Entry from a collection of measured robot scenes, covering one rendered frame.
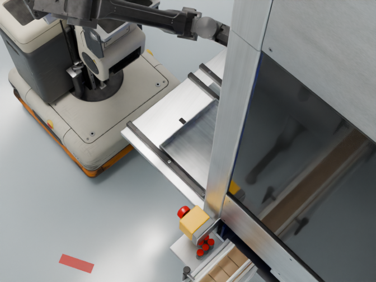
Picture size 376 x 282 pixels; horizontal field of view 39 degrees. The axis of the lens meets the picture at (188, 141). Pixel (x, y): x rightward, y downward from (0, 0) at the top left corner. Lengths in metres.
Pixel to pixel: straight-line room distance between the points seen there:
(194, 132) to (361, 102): 1.10
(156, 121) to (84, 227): 0.96
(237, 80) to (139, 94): 1.66
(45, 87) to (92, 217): 0.66
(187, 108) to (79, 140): 0.79
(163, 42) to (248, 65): 2.23
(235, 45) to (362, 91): 0.23
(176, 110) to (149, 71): 0.83
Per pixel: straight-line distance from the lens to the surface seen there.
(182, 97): 1.84
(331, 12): 0.67
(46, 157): 2.78
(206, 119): 1.80
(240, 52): 0.86
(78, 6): 1.23
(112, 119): 2.50
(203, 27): 1.42
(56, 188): 2.70
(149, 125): 1.79
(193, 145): 1.75
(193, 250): 1.63
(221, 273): 1.57
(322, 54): 0.72
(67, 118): 2.53
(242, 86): 0.92
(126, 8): 1.32
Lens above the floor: 2.45
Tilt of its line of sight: 63 degrees down
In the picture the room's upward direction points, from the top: 3 degrees clockwise
